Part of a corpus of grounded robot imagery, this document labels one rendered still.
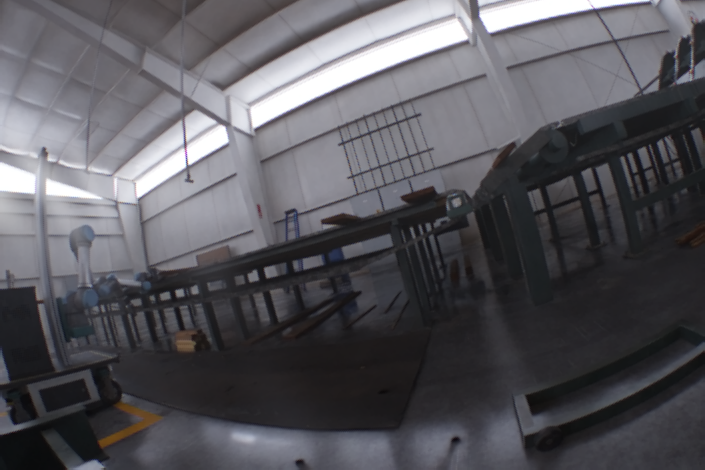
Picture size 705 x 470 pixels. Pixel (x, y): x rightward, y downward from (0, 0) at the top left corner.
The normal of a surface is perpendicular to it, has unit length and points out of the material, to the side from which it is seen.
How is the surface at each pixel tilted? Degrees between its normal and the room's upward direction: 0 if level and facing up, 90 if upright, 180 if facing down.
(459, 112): 88
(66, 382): 90
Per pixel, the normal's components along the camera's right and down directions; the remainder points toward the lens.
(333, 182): -0.30, -0.04
